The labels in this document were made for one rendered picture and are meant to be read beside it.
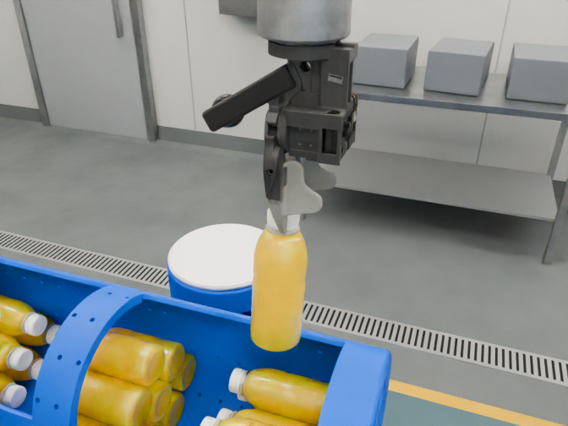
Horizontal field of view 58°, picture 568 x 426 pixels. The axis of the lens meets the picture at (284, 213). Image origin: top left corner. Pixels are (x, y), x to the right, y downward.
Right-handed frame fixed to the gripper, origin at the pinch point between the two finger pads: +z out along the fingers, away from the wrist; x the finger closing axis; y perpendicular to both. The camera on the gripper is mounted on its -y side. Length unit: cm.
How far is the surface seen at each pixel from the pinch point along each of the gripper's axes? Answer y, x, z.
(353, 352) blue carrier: 9.2, 3.2, 22.1
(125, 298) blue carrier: -27.3, 2.0, 21.8
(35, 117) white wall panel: -371, 321, 134
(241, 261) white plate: -26, 42, 41
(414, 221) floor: 0, 257, 143
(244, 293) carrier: -22, 34, 43
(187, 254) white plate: -40, 41, 41
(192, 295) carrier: -33, 31, 44
